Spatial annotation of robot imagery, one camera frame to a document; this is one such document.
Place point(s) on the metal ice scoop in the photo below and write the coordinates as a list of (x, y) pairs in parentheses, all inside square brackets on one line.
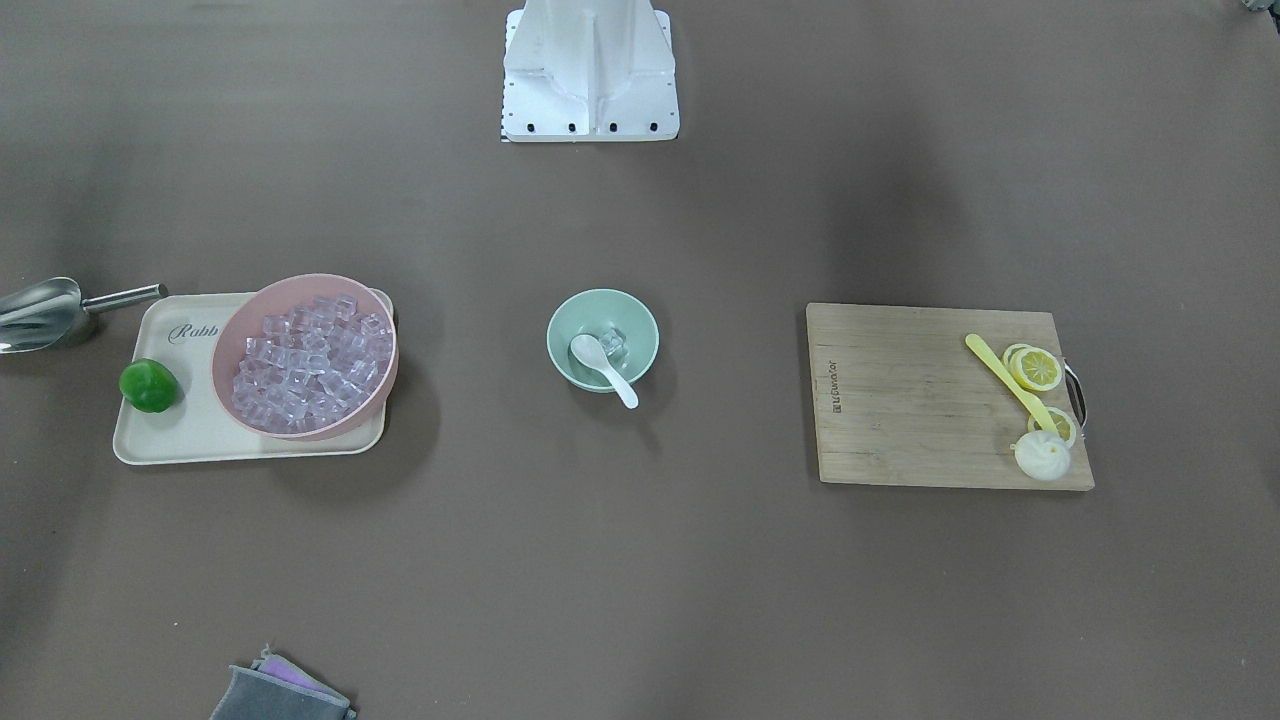
[(56, 314)]

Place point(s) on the mint green bowl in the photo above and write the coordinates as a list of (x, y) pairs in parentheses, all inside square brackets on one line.
[(591, 312)]

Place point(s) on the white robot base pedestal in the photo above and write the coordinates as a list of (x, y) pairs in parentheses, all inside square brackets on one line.
[(589, 71)]

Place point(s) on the white ceramic spoon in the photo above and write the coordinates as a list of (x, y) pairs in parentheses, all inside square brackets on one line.
[(590, 352)]

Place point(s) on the grey folded cloth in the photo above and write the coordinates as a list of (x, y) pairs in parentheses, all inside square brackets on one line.
[(273, 687)]

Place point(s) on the lemon slice upper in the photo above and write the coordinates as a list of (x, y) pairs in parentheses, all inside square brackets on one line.
[(1032, 367)]

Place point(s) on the pink bowl of ice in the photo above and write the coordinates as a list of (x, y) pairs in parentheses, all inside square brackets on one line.
[(306, 359)]

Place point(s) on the bamboo cutting board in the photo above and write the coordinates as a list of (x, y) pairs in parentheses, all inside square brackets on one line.
[(900, 400)]

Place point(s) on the cream rectangular serving tray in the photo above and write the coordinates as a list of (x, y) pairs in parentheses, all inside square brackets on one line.
[(180, 332)]

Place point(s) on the clear ice cube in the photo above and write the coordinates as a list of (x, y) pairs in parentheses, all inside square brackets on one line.
[(615, 345)]

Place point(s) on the yellow plastic knife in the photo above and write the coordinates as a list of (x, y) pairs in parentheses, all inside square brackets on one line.
[(1031, 403)]

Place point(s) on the green lime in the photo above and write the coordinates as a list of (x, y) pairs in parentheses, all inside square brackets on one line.
[(148, 386)]

